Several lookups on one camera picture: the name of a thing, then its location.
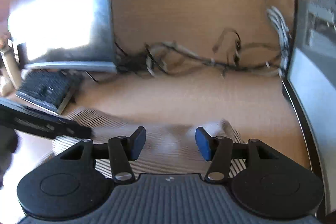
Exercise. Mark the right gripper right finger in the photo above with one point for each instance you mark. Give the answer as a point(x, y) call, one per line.
point(216, 150)

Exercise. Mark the black keyboard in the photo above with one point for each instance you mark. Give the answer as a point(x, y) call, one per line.
point(51, 91)

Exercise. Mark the white striped long-sleeve shirt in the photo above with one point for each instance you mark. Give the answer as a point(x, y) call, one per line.
point(169, 148)

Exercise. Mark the left computer monitor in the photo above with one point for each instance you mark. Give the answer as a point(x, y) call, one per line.
point(63, 34)

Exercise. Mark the left gloved hand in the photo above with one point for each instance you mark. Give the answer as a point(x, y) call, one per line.
point(8, 145)

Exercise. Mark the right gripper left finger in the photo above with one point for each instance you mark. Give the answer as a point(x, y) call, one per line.
point(122, 150)

